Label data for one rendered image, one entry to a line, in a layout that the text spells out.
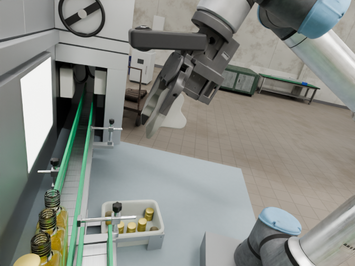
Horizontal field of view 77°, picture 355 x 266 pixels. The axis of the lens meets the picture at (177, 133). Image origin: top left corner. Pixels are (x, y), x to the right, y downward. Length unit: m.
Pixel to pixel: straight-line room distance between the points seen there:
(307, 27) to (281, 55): 9.80
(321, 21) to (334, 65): 0.17
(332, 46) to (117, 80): 1.11
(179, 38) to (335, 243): 0.53
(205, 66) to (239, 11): 0.09
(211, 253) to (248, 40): 9.33
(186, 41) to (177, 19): 9.44
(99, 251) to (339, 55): 0.78
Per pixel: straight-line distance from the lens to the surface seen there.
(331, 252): 0.65
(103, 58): 1.38
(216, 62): 0.39
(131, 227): 0.93
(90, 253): 0.78
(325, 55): 0.56
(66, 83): 1.55
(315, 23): 0.42
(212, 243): 0.92
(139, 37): 0.35
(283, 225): 0.76
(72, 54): 1.39
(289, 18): 0.42
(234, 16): 0.38
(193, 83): 0.38
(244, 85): 8.04
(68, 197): 0.95
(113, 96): 1.43
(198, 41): 0.37
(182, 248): 0.98
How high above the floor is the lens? 1.50
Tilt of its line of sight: 24 degrees down
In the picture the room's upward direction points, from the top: 12 degrees clockwise
